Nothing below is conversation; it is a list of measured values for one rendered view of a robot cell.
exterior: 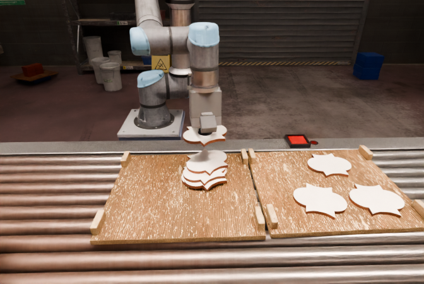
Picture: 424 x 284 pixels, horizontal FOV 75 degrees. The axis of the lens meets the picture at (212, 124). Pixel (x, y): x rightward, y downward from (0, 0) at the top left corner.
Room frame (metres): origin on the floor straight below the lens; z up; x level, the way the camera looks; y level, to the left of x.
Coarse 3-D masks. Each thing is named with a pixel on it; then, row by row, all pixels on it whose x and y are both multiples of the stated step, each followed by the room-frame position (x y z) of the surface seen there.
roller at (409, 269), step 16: (64, 272) 0.38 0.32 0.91; (80, 272) 0.37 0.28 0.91; (96, 272) 0.37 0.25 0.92; (112, 272) 0.37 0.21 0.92; (128, 272) 0.37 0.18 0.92; (144, 272) 0.37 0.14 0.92; (160, 272) 0.37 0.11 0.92; (176, 272) 0.37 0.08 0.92; (192, 272) 0.37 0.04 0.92; (208, 272) 0.37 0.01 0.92; (224, 272) 0.37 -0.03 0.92; (240, 272) 0.37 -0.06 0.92; (256, 272) 0.37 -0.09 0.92; (272, 272) 0.37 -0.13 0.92; (288, 272) 0.37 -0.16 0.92; (304, 272) 0.37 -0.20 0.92; (320, 272) 0.37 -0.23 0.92; (336, 272) 0.37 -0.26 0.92; (352, 272) 0.37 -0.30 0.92; (368, 272) 0.37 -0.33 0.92; (384, 272) 0.37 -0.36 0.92; (400, 272) 0.37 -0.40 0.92; (416, 272) 0.37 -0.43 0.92
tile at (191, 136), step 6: (222, 126) 0.75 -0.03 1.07; (186, 132) 0.71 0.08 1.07; (192, 132) 0.71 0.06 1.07; (216, 132) 0.71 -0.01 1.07; (222, 132) 0.71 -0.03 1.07; (186, 138) 0.68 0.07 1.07; (192, 138) 0.68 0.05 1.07; (198, 138) 0.68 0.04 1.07; (204, 138) 0.68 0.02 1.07; (210, 138) 0.68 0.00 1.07; (216, 138) 0.68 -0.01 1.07; (222, 138) 0.68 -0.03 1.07; (204, 144) 0.65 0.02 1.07
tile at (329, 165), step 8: (312, 160) 0.74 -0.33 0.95; (320, 160) 0.74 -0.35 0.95; (328, 160) 0.74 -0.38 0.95; (336, 160) 0.74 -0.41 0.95; (344, 160) 0.74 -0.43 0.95; (312, 168) 0.70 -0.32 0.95; (320, 168) 0.70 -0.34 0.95; (328, 168) 0.70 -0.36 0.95; (336, 168) 0.70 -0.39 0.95; (344, 168) 0.70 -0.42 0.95; (328, 176) 0.67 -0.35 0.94; (344, 176) 0.67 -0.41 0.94
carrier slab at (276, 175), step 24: (264, 168) 0.71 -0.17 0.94; (288, 168) 0.71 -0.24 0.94; (360, 168) 0.71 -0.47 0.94; (264, 192) 0.60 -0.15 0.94; (288, 192) 0.60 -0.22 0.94; (336, 192) 0.60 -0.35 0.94; (264, 216) 0.52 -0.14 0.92; (288, 216) 0.51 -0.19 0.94; (312, 216) 0.51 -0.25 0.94; (336, 216) 0.51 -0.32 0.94; (360, 216) 0.51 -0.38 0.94; (384, 216) 0.51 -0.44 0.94; (408, 216) 0.51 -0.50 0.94
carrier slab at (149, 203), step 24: (144, 168) 0.71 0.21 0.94; (168, 168) 0.71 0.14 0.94; (240, 168) 0.71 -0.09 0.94; (120, 192) 0.60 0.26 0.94; (144, 192) 0.60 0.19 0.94; (168, 192) 0.60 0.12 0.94; (192, 192) 0.60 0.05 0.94; (216, 192) 0.60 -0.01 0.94; (240, 192) 0.60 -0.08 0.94; (120, 216) 0.51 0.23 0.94; (144, 216) 0.51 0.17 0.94; (168, 216) 0.51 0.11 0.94; (192, 216) 0.51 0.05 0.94; (216, 216) 0.51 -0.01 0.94; (240, 216) 0.51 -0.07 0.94; (96, 240) 0.44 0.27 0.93; (120, 240) 0.44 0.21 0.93; (144, 240) 0.44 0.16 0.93; (168, 240) 0.44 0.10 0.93; (192, 240) 0.44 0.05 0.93; (216, 240) 0.45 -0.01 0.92
